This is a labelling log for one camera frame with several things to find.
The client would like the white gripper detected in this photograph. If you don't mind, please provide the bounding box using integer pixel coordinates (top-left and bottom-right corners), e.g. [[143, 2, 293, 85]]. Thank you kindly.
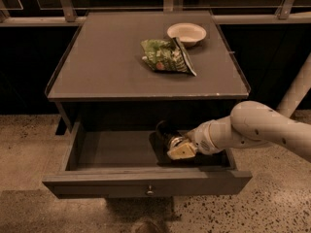
[[167, 120, 221, 160]]

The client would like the orange soda can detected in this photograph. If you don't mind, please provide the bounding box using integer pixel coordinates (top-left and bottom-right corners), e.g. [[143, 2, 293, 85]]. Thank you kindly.
[[155, 120, 184, 150]]

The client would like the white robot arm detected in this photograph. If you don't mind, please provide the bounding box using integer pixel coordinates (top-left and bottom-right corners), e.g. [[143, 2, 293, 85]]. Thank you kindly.
[[168, 54, 311, 162]]

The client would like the small metal drawer knob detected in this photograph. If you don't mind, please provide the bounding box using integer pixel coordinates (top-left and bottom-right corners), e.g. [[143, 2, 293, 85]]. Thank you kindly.
[[146, 185, 155, 196]]

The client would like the grey cabinet with top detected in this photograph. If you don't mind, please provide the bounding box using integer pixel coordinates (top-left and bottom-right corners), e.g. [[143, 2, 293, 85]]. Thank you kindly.
[[47, 12, 250, 131]]

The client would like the open grey top drawer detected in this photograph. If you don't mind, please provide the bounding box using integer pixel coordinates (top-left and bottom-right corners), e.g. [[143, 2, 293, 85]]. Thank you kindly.
[[43, 121, 252, 198]]

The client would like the green chip bag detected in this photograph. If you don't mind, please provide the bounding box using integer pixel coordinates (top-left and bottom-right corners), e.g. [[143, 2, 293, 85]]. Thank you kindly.
[[140, 38, 196, 76]]

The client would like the white paper bowl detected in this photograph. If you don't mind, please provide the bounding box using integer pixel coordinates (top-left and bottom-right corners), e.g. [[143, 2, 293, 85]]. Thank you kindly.
[[167, 23, 206, 48]]

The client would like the metal railing frame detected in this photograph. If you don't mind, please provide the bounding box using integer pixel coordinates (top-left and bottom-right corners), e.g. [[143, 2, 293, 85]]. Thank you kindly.
[[0, 0, 311, 27]]

